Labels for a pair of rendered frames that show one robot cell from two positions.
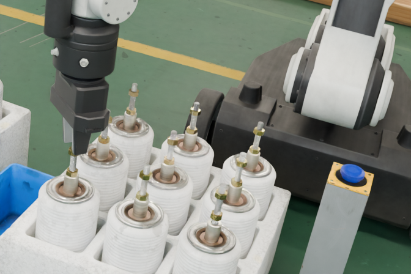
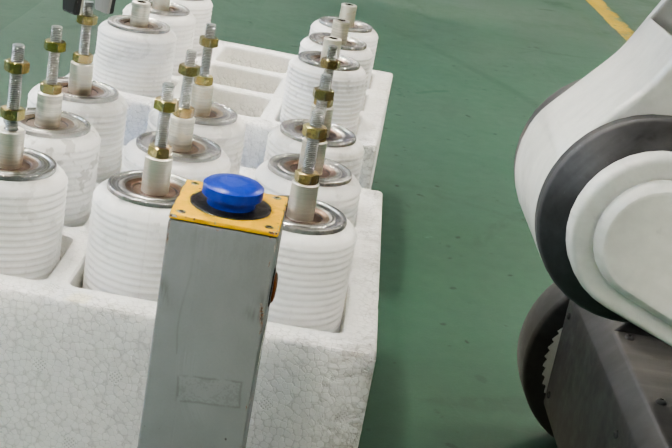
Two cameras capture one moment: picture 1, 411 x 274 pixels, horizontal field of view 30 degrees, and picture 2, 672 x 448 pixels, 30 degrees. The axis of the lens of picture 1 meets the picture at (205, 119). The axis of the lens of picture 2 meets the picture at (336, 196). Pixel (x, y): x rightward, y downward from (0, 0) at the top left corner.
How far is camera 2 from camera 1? 1.45 m
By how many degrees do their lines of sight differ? 70
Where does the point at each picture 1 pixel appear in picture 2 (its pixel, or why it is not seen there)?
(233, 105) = not seen: hidden behind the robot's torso
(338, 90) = (540, 148)
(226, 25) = not seen: outside the picture
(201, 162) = (271, 185)
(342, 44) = (631, 59)
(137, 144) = (278, 145)
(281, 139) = (603, 363)
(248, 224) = (108, 222)
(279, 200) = (318, 336)
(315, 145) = (633, 401)
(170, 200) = (126, 162)
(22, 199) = not seen: hidden behind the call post
